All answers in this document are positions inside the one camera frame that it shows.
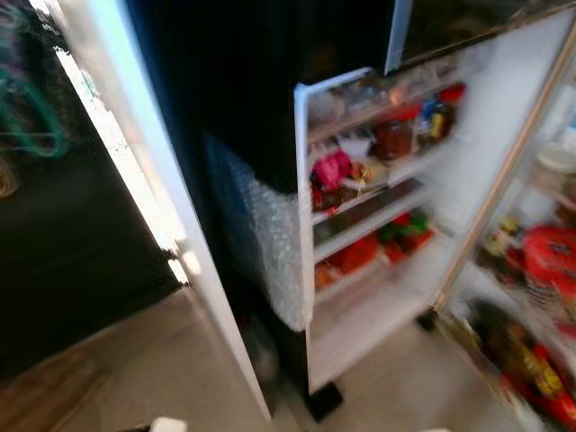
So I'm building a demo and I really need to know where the red cap sauce bottle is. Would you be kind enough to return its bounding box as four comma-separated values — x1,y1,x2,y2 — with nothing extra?
438,82,468,129

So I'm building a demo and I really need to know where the clear bubble wrap sheet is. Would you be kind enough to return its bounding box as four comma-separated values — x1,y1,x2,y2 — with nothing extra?
204,134,308,333

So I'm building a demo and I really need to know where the green and red packet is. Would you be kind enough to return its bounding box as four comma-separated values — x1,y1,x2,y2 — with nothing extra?
377,211,436,263

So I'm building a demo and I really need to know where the teal wire hanger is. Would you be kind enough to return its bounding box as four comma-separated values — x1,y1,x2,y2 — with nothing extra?
0,67,70,163

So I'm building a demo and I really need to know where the red lid dark jar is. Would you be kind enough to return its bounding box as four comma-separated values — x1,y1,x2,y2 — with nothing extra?
373,105,418,162

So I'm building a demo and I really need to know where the black fridge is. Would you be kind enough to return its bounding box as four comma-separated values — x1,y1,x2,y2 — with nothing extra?
124,0,576,432

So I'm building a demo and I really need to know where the black fridge freezer door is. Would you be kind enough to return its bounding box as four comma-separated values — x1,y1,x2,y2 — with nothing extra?
384,0,576,75

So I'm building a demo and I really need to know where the pink food packet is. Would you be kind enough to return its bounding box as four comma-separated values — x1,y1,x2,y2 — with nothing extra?
311,148,355,191

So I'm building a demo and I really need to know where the yellow and red package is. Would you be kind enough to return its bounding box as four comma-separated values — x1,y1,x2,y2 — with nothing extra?
475,304,576,429

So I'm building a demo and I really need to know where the red food packet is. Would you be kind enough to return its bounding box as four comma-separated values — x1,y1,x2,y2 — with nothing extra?
328,235,382,276

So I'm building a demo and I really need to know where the large red food bag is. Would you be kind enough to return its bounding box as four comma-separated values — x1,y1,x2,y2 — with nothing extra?
521,224,576,299

